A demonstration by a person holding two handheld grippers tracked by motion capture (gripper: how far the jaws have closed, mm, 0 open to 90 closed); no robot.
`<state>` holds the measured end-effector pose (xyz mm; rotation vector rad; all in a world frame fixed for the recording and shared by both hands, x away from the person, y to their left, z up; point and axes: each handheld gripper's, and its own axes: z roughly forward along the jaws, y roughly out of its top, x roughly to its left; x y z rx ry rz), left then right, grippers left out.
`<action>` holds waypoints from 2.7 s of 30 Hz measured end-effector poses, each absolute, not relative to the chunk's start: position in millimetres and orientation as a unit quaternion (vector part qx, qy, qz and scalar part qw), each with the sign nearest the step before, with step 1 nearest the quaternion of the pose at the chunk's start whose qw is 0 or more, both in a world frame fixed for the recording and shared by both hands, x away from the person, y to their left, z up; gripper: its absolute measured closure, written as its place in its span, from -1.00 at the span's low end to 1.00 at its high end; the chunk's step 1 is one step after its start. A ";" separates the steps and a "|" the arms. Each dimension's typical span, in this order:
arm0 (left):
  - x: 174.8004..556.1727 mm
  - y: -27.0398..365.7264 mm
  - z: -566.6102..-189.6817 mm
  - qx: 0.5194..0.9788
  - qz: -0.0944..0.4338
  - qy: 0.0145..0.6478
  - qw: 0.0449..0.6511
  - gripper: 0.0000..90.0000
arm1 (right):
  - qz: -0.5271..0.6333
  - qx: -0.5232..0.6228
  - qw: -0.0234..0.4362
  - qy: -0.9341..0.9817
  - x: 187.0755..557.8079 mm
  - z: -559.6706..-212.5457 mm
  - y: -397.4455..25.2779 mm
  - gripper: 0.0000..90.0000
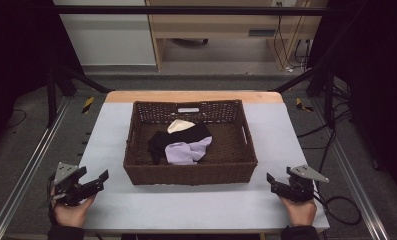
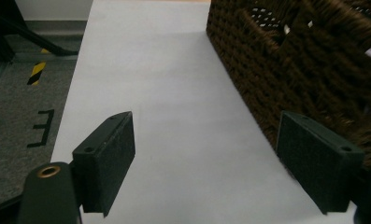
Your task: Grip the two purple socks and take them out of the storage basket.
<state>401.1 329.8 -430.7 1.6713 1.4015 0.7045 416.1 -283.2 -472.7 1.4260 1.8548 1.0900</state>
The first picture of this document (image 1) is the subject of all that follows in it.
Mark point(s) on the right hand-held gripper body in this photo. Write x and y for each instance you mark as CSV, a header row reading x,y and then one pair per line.
x,y
302,185

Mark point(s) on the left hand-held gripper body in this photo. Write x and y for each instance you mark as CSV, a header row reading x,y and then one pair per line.
x,y
66,180

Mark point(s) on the brown woven basket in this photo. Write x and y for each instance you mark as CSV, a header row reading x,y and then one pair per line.
x,y
229,156

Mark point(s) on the lavender sock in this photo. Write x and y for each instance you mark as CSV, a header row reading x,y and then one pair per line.
x,y
181,153

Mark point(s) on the black sock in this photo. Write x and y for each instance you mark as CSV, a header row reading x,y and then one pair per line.
x,y
194,133

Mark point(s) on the cream sock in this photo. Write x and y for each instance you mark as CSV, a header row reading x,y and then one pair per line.
x,y
178,125

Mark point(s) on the person's right hand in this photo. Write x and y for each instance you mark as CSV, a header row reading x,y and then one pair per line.
x,y
301,211

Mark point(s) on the person's left hand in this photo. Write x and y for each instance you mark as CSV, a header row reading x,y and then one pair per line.
x,y
72,213

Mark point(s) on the yellow black tape marker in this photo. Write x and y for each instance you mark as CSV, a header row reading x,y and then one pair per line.
x,y
88,105
302,105

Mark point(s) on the light grey table mat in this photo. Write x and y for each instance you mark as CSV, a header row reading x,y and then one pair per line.
x,y
186,206

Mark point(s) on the black metal stand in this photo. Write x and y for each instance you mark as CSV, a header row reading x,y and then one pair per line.
x,y
329,96
72,78

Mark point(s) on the wooden table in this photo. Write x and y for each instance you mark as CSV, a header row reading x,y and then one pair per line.
x,y
192,96

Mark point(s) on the black curtain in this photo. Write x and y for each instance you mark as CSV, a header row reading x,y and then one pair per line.
x,y
16,50
379,83

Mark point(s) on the white cabinet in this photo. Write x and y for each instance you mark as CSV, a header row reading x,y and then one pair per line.
x,y
112,40

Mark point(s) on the light wooden desk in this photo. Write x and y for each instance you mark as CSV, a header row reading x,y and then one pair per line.
x,y
219,25

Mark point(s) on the aluminium floor rail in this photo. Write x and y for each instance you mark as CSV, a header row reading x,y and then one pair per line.
x,y
356,186
26,173

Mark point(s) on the black horizontal frame bar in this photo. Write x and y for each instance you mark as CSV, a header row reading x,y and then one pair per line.
x,y
186,10

